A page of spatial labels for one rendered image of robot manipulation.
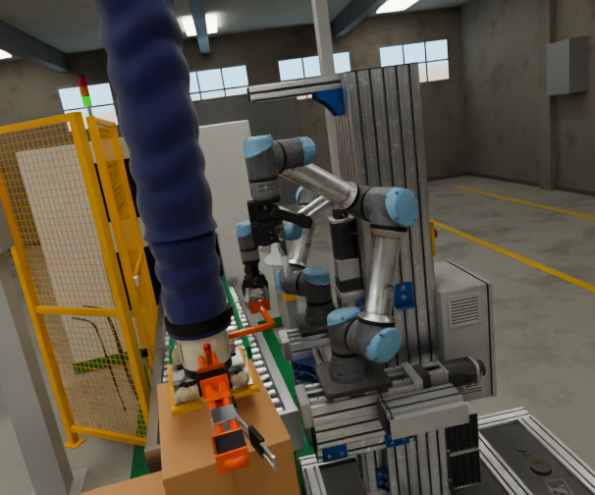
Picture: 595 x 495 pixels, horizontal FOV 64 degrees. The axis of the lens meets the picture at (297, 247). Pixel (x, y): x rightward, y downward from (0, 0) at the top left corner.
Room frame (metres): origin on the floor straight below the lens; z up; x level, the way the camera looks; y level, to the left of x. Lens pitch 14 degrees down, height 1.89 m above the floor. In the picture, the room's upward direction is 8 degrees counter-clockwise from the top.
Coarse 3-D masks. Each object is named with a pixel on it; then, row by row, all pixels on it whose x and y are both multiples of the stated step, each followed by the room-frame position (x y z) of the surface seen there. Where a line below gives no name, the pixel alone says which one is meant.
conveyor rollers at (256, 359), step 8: (232, 288) 4.12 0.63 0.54; (240, 312) 3.49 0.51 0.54; (232, 320) 3.39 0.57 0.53; (232, 328) 3.21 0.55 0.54; (168, 336) 3.21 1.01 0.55; (248, 336) 3.05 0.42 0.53; (168, 344) 3.11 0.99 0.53; (240, 344) 2.95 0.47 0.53; (168, 352) 2.95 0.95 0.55; (256, 352) 2.79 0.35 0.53; (168, 360) 2.85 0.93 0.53; (256, 360) 2.70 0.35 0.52; (256, 368) 2.54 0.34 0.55; (264, 368) 2.54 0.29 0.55; (264, 376) 2.45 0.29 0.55; (264, 384) 2.36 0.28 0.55; (272, 392) 2.27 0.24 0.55; (272, 400) 2.19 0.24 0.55; (280, 408) 2.11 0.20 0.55
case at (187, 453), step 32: (160, 384) 1.78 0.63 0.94; (160, 416) 1.54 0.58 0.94; (192, 416) 1.51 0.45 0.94; (256, 416) 1.46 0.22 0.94; (160, 448) 1.36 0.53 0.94; (192, 448) 1.34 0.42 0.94; (288, 448) 1.31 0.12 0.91; (192, 480) 1.23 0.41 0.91; (224, 480) 1.25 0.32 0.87; (256, 480) 1.28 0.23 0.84; (288, 480) 1.31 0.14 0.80
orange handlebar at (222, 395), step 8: (264, 312) 1.77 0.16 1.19; (272, 320) 1.68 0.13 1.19; (248, 328) 1.64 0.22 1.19; (256, 328) 1.64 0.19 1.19; (264, 328) 1.64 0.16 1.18; (272, 328) 1.65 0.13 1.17; (232, 336) 1.61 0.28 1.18; (240, 336) 1.62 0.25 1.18; (200, 360) 1.43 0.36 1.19; (216, 360) 1.42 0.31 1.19; (224, 384) 1.26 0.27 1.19; (208, 392) 1.22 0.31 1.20; (216, 392) 1.22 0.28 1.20; (224, 392) 1.21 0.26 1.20; (208, 400) 1.18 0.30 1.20; (216, 400) 1.22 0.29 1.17; (224, 400) 1.18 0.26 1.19; (232, 424) 1.06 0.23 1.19; (216, 432) 1.04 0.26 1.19; (240, 456) 0.94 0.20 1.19; (224, 464) 0.93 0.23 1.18; (232, 464) 0.92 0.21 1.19; (240, 464) 0.92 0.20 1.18
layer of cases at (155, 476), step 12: (132, 480) 1.74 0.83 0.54; (144, 480) 1.73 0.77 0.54; (156, 480) 1.72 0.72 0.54; (84, 492) 1.71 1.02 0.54; (96, 492) 1.70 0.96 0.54; (108, 492) 1.69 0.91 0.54; (120, 492) 1.68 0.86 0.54; (132, 492) 1.67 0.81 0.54; (144, 492) 1.66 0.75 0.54; (156, 492) 1.65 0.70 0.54
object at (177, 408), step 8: (168, 368) 1.65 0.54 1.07; (176, 368) 1.63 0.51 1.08; (168, 376) 1.59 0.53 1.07; (184, 384) 1.46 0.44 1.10; (192, 384) 1.50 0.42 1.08; (176, 392) 1.46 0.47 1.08; (176, 400) 1.41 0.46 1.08; (192, 400) 1.40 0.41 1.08; (200, 400) 1.40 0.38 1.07; (176, 408) 1.37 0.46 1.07; (184, 408) 1.37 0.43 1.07; (192, 408) 1.37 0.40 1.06; (200, 408) 1.38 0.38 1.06
